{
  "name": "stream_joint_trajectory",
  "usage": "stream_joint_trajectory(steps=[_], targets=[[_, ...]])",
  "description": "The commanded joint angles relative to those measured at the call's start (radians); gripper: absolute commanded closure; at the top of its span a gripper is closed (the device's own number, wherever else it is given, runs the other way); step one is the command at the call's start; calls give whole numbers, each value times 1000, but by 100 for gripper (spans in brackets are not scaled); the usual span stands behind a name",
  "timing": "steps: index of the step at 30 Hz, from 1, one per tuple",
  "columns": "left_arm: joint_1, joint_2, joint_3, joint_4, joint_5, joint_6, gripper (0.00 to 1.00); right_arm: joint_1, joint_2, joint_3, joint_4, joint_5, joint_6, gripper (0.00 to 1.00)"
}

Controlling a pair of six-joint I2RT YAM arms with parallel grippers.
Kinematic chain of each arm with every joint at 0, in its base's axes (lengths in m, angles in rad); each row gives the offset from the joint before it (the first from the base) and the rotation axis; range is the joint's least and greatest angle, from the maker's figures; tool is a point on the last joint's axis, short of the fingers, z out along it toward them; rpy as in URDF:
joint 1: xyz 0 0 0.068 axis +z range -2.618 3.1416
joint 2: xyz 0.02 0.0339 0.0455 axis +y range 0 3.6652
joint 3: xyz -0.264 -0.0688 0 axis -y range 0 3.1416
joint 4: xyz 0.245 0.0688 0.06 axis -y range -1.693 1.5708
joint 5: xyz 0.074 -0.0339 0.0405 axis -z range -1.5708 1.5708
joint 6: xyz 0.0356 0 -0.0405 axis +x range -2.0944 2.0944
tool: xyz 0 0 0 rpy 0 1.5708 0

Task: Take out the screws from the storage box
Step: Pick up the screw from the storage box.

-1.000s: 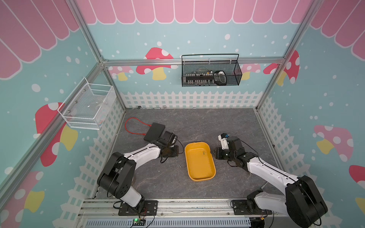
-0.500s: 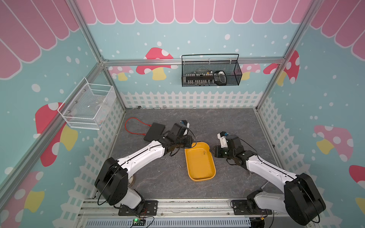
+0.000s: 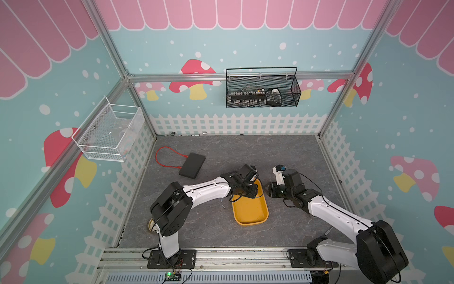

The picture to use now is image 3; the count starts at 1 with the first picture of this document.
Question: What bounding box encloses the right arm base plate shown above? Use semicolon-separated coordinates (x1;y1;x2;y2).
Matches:
286;248;339;271

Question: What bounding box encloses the yellow plastic storage box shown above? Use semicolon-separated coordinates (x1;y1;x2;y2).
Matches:
232;179;269;227

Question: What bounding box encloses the green lit circuit board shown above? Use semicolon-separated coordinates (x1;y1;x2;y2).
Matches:
164;272;182;282

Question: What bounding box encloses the black connector strip in basket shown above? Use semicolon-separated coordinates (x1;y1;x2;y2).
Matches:
227;92;267;108

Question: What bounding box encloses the black wire mesh basket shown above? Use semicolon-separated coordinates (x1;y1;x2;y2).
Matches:
225;67;301;108

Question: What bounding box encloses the red cable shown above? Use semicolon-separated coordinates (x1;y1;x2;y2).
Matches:
155;146;189;169

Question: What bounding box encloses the white wire basket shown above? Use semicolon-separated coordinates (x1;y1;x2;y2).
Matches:
72;97;145;162

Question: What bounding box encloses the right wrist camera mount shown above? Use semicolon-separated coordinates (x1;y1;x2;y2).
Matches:
273;164;303;188

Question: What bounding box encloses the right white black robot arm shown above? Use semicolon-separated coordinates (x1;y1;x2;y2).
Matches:
267;182;409;284

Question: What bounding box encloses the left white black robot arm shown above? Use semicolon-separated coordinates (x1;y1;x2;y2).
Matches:
150;164;258;260

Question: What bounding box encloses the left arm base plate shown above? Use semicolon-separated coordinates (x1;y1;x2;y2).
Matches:
146;250;197;269

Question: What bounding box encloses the black rectangular box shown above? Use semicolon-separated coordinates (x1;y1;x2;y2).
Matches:
179;153;206;179

